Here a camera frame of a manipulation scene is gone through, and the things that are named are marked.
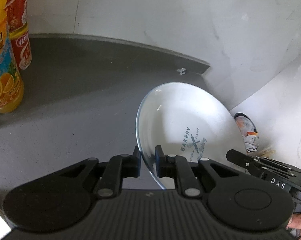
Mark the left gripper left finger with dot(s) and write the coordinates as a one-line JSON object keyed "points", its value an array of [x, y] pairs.
{"points": [[112, 173]]}

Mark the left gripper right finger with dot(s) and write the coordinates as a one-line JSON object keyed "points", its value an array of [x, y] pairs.
{"points": [[177, 167]]}

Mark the white plate Bakery print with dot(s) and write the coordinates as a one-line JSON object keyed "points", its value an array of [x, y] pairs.
{"points": [[188, 121]]}

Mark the person's right hand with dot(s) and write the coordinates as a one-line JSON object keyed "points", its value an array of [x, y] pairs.
{"points": [[300, 223]]}

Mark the orange juice bottle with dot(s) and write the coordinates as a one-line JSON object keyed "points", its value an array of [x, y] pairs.
{"points": [[11, 84]]}

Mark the red drink can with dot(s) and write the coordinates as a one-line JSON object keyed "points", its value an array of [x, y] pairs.
{"points": [[19, 32]]}

